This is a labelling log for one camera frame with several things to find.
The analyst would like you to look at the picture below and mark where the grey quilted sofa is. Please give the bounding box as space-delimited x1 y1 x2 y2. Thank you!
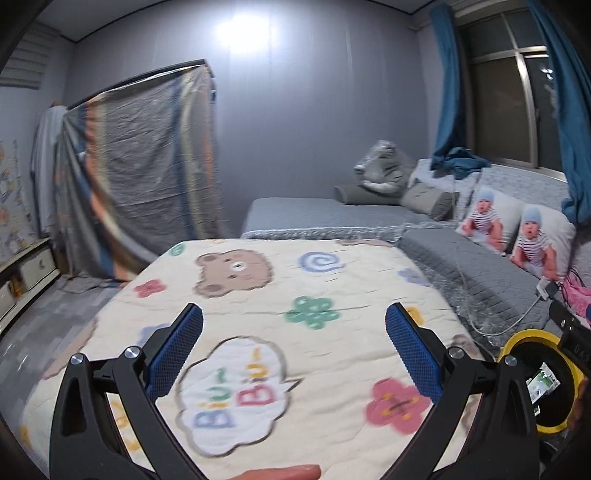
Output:
240 159 591 352

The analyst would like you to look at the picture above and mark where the baby print pillow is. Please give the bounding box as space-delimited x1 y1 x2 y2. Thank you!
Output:
455 186 525 256
509 203 578 282

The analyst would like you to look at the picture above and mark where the yellow trash bin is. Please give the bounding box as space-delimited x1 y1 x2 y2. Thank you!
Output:
498 329 583 435

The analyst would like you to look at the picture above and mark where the tiger plush toy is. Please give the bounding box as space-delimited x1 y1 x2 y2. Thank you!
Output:
353 140 416 195

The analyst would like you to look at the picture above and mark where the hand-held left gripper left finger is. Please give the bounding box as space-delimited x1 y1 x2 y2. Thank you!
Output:
48 302 205 480

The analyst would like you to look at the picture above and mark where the white power strip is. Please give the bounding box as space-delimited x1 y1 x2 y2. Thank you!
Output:
536 277 561 301

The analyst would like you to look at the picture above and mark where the grey bolster pillow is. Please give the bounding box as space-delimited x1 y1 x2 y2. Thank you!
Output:
333 185 402 206

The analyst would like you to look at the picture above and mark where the low white cabinet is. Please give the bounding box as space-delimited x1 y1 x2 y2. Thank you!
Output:
0 237 61 324

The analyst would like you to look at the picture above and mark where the green plastic package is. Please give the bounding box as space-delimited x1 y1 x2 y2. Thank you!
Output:
529 362 560 416

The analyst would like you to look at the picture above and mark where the white power cable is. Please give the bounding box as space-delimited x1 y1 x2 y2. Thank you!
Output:
455 178 541 337

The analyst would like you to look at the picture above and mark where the cartoon bear printed blanket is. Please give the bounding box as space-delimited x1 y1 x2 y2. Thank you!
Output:
21 237 490 480

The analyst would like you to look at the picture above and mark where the white hanging cloth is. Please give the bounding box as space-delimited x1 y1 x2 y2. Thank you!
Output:
30 105 70 236

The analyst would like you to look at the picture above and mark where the grey square cushion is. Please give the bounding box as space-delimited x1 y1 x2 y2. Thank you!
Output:
401 182 455 221

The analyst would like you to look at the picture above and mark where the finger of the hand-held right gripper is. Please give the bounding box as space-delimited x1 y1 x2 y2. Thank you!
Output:
549 300 591 331

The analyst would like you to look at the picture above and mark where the pink cloth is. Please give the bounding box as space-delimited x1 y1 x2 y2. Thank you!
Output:
561 272 591 319

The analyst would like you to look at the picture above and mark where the cartoon wall poster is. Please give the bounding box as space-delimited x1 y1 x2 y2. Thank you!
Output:
0 141 38 264

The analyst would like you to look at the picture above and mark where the striped floral cover cloth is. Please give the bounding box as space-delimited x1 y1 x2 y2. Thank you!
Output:
53 65 222 282

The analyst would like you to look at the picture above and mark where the person's left hand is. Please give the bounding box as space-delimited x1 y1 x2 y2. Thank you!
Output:
231 464 322 480

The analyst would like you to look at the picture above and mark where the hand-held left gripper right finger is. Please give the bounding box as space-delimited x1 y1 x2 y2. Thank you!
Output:
385 302 541 480

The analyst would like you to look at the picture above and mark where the grey window blind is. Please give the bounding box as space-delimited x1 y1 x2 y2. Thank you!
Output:
0 46 61 88

